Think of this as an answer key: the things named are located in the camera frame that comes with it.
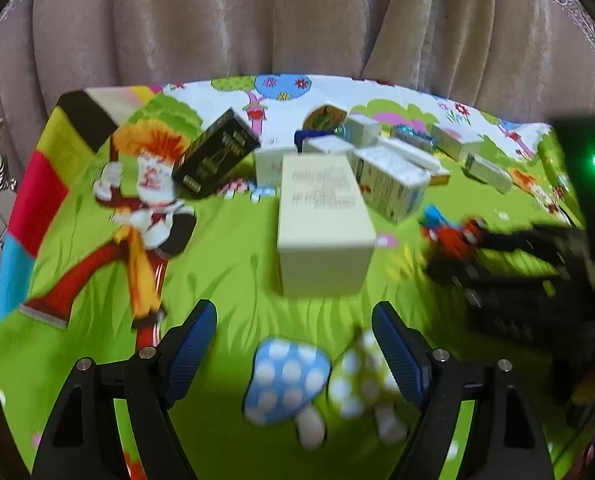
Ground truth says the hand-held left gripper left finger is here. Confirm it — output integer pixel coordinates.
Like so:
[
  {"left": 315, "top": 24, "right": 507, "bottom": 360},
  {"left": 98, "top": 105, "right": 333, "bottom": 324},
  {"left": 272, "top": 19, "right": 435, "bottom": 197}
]
[{"left": 30, "top": 299, "right": 218, "bottom": 480}]

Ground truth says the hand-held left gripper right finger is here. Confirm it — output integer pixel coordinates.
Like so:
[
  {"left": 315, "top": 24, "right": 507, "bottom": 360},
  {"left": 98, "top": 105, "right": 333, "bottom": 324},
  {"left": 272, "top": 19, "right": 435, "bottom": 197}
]
[{"left": 371, "top": 301, "right": 558, "bottom": 480}]

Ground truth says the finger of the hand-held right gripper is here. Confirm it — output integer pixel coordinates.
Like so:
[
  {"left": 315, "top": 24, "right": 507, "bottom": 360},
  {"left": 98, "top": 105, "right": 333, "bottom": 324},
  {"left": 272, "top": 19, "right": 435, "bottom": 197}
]
[
  {"left": 470, "top": 220, "right": 585, "bottom": 266},
  {"left": 427, "top": 260, "right": 573, "bottom": 356}
]

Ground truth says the white boat-shaped plastic tray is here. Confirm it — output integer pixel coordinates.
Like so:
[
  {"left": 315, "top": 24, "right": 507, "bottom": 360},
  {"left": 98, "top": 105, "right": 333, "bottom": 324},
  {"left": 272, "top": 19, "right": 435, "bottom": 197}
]
[{"left": 377, "top": 137, "right": 444, "bottom": 172}]

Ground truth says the large cream box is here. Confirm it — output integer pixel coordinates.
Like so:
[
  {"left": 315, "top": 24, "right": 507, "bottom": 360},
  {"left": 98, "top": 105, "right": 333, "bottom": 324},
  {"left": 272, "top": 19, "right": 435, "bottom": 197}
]
[{"left": 276, "top": 152, "right": 377, "bottom": 297}]

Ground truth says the small plain white box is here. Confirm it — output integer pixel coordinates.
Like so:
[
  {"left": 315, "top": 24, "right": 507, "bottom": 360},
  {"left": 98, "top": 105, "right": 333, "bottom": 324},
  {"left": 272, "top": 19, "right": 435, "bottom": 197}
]
[{"left": 345, "top": 114, "right": 382, "bottom": 147}]

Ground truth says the white box with green label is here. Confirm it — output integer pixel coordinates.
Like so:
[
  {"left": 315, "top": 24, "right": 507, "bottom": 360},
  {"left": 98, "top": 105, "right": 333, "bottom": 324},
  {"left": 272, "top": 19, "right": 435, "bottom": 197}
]
[{"left": 465, "top": 152, "right": 514, "bottom": 195}]

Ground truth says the colourful cartoon printed blanket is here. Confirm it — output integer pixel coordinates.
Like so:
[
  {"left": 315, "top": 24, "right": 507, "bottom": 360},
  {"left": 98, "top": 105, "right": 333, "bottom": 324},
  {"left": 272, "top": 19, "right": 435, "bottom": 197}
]
[{"left": 0, "top": 74, "right": 595, "bottom": 480}]

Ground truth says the long white box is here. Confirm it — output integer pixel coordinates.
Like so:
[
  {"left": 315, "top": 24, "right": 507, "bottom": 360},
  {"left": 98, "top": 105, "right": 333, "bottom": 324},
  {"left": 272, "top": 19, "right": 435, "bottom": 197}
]
[{"left": 431, "top": 122, "right": 485, "bottom": 162}]

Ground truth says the white carton with green print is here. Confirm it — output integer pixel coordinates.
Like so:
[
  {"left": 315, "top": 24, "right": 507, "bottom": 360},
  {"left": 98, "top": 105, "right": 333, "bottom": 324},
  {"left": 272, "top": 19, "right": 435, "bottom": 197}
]
[{"left": 350, "top": 147, "right": 431, "bottom": 225}]

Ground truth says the blue foil packet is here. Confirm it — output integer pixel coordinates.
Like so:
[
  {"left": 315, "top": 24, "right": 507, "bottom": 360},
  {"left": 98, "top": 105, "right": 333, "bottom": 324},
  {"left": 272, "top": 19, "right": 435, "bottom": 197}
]
[{"left": 391, "top": 124, "right": 438, "bottom": 153}]

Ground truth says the white cube box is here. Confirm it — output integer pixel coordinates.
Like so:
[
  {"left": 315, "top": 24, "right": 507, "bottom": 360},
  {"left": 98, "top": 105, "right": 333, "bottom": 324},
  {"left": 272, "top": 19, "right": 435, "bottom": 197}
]
[{"left": 254, "top": 146, "right": 298, "bottom": 192}]

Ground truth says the black box with gold print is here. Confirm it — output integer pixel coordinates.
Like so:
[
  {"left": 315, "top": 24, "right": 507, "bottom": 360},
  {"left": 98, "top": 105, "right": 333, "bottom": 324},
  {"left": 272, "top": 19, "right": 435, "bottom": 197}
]
[{"left": 172, "top": 107, "right": 260, "bottom": 200}]

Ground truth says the flat white box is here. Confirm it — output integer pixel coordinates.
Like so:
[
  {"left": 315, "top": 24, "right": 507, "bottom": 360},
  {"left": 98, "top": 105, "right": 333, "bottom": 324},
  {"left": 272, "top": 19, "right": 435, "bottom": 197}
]
[{"left": 302, "top": 136, "right": 355, "bottom": 157}]

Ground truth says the dark blue box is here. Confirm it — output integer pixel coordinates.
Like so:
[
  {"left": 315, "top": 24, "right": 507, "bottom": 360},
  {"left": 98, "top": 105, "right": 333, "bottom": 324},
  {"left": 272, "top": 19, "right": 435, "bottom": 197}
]
[{"left": 294, "top": 130, "right": 338, "bottom": 153}]

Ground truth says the round green and gold tin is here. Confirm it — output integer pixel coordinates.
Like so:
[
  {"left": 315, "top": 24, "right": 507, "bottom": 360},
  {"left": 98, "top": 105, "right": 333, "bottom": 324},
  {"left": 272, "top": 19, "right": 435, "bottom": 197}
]
[{"left": 303, "top": 104, "right": 348, "bottom": 133}]

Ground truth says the beige curtain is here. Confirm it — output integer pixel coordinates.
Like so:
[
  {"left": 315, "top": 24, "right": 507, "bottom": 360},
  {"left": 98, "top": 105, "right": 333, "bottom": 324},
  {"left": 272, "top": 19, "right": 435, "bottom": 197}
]
[{"left": 0, "top": 0, "right": 595, "bottom": 161}]

